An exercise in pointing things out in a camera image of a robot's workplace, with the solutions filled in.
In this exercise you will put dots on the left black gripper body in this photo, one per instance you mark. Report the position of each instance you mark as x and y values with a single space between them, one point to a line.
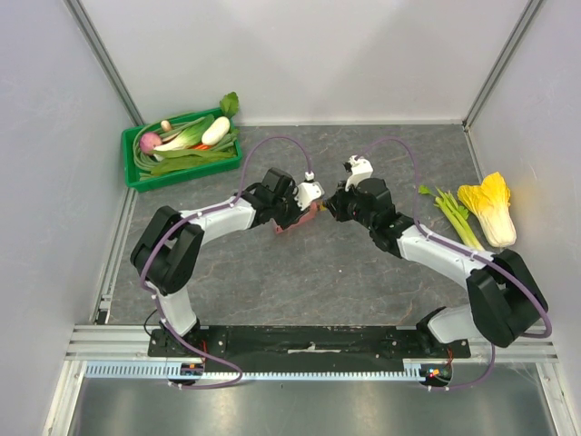
286 209

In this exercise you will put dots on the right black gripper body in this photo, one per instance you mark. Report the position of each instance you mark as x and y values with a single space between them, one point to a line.
339 205

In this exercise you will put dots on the pink express box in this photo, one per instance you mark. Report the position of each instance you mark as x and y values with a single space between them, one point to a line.
308 216

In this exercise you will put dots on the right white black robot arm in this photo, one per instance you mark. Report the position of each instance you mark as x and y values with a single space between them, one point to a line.
504 301

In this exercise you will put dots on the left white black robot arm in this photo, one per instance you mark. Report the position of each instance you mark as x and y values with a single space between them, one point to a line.
168 249

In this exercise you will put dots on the white radish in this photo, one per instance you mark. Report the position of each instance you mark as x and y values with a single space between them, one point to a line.
216 132

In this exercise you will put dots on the green celery stalk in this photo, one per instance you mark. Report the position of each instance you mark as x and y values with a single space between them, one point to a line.
456 214

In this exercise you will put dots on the green plastic crate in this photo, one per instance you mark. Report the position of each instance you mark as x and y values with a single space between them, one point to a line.
181 166

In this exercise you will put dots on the bok choy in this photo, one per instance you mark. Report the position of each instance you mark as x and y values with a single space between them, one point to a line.
189 136

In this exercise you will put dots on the green leafy vegetable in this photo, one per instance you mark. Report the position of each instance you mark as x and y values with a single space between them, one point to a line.
229 106

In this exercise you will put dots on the yellow napa cabbage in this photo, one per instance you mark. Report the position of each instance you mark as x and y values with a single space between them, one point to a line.
490 202

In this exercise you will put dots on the brown mushroom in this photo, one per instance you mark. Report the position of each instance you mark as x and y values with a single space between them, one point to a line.
166 126

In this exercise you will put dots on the green long beans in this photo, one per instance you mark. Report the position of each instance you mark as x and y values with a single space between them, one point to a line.
145 162

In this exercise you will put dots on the purple turnip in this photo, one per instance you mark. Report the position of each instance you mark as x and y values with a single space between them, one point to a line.
149 141

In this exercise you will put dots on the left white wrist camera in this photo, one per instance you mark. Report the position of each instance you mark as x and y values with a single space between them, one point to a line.
308 191

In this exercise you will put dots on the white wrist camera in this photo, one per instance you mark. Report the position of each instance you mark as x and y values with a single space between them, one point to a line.
359 169
308 191

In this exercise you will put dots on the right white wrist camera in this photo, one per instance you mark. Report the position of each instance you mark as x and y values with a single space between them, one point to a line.
359 169

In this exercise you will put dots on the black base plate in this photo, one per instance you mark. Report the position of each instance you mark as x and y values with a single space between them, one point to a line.
318 348

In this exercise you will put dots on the grey cable duct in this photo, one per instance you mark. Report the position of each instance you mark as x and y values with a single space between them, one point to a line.
176 371

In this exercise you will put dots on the aluminium rail frame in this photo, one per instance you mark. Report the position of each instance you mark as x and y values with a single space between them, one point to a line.
130 343

